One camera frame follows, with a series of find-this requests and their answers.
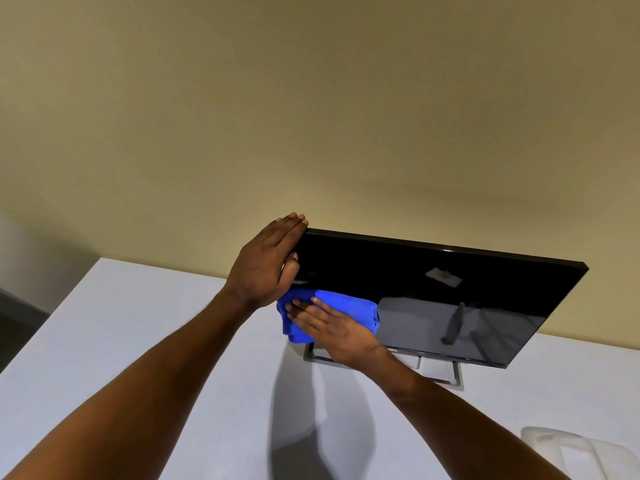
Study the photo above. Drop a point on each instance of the person's left hand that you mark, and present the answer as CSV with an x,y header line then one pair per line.
x,y
260,267

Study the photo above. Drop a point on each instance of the person's right hand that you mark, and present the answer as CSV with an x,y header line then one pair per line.
x,y
345,334

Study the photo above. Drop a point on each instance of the person's left thumb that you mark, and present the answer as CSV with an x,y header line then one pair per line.
x,y
290,272

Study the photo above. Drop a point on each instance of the person's right fingers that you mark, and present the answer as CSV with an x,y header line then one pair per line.
x,y
312,312

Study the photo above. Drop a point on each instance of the blue microfibre cloth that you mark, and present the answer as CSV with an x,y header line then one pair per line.
x,y
350,307

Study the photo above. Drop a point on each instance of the black screen television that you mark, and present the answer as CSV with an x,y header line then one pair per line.
x,y
500,289

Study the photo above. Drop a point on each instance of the person's right forearm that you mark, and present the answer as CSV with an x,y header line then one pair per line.
x,y
450,424

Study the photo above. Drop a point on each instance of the person's left forearm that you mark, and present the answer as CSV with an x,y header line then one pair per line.
x,y
140,389

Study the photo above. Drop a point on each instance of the grey television stand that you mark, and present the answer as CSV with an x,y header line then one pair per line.
x,y
457,377

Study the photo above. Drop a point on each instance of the white plastic container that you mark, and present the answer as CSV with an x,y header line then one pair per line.
x,y
575,449

